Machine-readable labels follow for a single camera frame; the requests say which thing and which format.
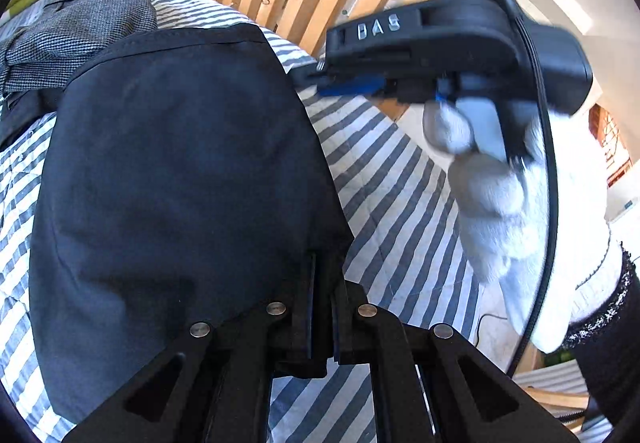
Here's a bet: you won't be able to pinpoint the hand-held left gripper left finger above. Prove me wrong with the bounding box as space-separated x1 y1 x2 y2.
62 250 318 443

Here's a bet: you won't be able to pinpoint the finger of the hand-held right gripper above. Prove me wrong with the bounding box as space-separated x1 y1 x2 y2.
292 66 388 99

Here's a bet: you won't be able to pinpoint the grey checked folded garment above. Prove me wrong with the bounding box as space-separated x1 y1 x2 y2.
0 0 158 94

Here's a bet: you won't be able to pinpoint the orange wooden lattice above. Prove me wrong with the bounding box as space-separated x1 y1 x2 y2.
590 103 631 184

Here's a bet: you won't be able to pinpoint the person's right hand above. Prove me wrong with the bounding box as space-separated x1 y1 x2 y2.
422 103 613 354

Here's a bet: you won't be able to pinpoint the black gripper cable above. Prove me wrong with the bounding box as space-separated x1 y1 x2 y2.
472 0 560 376

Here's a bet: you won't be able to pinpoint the black pants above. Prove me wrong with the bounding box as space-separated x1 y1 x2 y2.
27 26 356 424

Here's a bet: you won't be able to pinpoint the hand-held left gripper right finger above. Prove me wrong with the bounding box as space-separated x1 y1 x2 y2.
330 279 581 443

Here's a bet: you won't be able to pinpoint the striped blue white quilt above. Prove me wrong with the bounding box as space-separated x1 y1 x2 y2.
0 0 481 443

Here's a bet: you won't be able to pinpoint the black folded garment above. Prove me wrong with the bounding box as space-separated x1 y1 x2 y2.
0 90 63 146

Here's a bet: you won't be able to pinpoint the person's right forearm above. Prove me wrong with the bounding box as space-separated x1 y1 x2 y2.
562 243 640 429

